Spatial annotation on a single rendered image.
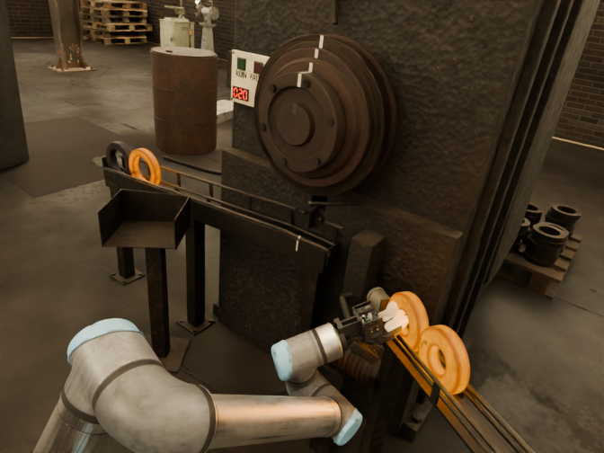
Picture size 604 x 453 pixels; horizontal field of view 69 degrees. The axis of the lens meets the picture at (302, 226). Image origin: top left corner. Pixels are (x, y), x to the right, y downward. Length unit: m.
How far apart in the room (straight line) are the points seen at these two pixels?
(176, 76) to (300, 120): 2.94
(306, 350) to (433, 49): 0.86
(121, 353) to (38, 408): 1.26
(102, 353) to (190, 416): 0.17
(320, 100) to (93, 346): 0.80
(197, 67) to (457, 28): 3.07
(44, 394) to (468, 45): 1.87
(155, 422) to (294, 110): 0.87
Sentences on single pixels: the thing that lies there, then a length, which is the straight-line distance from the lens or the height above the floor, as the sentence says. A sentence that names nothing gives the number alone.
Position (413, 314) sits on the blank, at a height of 0.76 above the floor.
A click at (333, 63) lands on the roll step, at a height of 1.29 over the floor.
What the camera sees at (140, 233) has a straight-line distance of 1.75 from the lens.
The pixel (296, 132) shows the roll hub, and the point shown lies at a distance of 1.27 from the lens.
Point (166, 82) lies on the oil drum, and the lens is 4.17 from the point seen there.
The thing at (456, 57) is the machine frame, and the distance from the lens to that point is 1.30.
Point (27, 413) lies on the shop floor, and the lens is 2.00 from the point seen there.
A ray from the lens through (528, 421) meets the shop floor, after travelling 2.18.
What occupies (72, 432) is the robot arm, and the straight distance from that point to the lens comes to 0.85.
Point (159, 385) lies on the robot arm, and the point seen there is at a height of 0.91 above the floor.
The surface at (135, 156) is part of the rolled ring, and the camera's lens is 2.12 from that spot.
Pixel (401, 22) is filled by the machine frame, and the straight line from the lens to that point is 1.36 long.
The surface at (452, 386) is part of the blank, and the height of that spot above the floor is 0.71.
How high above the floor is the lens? 1.44
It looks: 28 degrees down
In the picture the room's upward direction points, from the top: 7 degrees clockwise
